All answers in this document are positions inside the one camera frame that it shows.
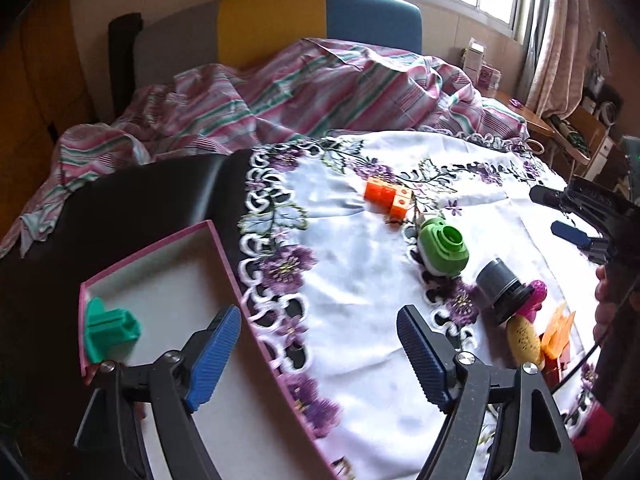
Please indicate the magenta plastic spool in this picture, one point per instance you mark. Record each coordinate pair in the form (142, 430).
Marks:
(538, 294)

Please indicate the orange linked cubes toy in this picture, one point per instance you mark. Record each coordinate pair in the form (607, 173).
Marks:
(382, 194)

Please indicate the pink shallow box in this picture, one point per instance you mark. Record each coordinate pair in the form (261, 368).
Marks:
(180, 285)

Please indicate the grey yellow blue headboard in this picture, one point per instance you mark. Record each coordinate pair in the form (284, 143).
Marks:
(270, 25)

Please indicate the beige patterned curtain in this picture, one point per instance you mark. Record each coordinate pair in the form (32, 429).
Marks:
(555, 35)

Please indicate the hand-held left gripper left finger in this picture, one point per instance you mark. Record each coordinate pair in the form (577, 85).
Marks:
(215, 355)

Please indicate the person's right hand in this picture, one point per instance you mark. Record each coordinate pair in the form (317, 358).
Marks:
(607, 305)

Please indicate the red glossy cylinder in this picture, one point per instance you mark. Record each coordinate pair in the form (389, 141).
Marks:
(555, 367)

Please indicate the grey cylinder with black base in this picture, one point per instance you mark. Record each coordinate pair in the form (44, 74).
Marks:
(496, 280)

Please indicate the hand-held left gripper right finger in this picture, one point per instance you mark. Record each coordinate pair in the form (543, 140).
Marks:
(422, 355)

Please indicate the yellow purple oval case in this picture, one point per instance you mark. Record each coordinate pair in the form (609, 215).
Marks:
(524, 341)

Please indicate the wooden shelf unit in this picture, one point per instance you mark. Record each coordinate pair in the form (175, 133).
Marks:
(592, 140)

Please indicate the green plastic block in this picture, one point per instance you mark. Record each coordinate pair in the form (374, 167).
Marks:
(110, 332)

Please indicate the wooden wardrobe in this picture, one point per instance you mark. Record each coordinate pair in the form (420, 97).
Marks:
(35, 60)

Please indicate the pink striped blanket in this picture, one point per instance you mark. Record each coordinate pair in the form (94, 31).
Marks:
(310, 95)

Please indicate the orange plastic piece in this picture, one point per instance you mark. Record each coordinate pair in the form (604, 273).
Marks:
(557, 332)

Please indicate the white embroidered floral tablecloth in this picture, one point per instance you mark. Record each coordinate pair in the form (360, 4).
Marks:
(360, 280)

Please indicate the stack of white boxes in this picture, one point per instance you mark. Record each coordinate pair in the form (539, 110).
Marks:
(477, 67)

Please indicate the wooden nightstand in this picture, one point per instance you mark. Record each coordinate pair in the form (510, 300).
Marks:
(535, 115)

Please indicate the green toy camera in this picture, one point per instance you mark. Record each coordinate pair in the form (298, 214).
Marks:
(440, 250)

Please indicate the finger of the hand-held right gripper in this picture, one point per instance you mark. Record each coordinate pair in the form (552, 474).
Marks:
(570, 232)
(550, 196)

